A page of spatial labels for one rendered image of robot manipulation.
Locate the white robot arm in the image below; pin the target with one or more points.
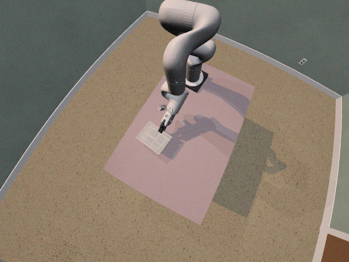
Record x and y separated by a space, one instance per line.
194 25

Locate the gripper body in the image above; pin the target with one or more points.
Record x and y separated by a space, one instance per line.
168 117

